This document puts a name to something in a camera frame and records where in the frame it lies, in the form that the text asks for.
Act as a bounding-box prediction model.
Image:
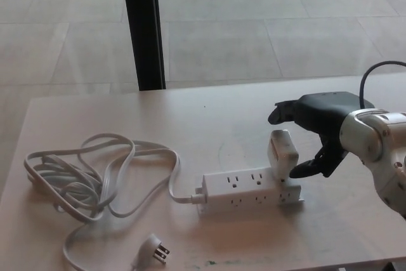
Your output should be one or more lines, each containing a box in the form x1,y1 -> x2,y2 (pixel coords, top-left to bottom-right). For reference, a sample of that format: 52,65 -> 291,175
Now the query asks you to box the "white six-outlet power strip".
195,167 -> 305,218

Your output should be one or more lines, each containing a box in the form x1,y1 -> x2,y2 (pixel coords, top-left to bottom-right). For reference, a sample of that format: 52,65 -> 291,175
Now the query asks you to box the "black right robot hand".
268,91 -> 376,179

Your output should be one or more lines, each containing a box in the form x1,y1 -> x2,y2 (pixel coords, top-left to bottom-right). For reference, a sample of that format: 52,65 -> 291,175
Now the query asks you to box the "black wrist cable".
360,60 -> 406,110

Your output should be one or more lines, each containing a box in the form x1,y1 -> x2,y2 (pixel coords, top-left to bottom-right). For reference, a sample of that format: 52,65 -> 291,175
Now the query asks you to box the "white square charger plug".
266,129 -> 299,180

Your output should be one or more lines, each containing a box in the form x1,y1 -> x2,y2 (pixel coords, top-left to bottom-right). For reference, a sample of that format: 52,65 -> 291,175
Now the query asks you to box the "black vertical window frame post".
120,0 -> 167,91

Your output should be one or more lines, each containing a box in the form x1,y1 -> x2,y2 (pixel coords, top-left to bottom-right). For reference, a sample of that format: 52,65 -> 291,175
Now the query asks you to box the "white angled three-prong plug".
130,233 -> 169,268

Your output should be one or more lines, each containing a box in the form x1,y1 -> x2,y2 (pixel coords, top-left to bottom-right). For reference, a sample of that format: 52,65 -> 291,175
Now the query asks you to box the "white flat power cord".
23,133 -> 207,271

